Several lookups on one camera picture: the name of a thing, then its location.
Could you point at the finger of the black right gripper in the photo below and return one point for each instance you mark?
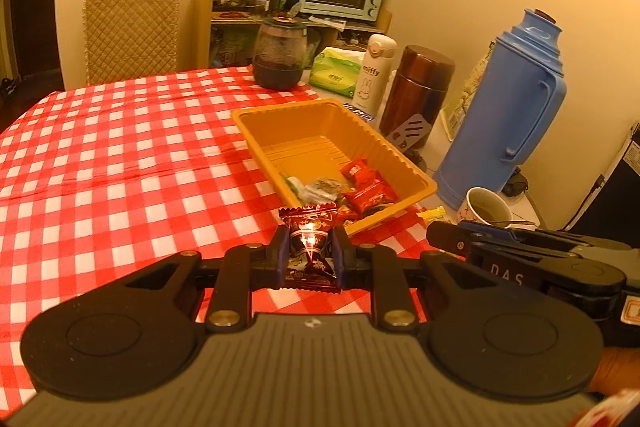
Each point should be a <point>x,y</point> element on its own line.
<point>557,240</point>
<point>456,240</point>

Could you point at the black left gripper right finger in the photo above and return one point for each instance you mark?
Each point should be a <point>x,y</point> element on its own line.
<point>377,270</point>

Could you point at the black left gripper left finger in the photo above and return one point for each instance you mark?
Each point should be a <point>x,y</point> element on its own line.
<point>244,269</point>

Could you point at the dark red shiny candy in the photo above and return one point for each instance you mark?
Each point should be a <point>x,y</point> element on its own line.
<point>309,266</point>

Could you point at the red candy pile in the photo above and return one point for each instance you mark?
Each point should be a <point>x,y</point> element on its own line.
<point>365,200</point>

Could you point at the grey black snack packet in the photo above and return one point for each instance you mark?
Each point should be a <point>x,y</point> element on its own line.
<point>325,191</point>

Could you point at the red snack packet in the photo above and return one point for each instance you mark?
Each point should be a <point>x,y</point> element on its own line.
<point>358,173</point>

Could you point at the white silver foil pouch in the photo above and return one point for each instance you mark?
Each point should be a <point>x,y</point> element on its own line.
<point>296,186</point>

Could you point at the right hand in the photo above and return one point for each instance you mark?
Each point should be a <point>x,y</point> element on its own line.
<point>619,369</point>

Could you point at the patterned white mug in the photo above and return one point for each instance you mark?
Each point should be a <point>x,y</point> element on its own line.
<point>484,206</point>

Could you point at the metal spoon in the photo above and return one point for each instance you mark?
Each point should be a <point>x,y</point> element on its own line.
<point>509,223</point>

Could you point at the yellow plastic basket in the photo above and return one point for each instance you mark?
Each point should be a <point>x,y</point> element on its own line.
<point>315,139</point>

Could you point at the brown thermos flask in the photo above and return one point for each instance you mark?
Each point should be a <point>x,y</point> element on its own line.
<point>418,90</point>

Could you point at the blue thermos jug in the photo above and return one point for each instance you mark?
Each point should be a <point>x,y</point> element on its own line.
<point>521,92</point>

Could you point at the red white checkered tablecloth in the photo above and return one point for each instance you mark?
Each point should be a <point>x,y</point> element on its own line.
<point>99,182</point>

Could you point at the white miffy bottle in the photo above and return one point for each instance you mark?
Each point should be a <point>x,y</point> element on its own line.
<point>374,74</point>

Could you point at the green tissue pack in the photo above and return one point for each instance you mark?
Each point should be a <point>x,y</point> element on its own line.
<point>336,70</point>

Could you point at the dark glass jar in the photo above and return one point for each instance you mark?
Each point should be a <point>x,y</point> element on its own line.
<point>279,54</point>

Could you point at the wooden side shelf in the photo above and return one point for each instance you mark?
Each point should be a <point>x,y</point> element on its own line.
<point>205,20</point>

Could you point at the quilted beige chair back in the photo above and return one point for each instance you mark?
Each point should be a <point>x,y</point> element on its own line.
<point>127,39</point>

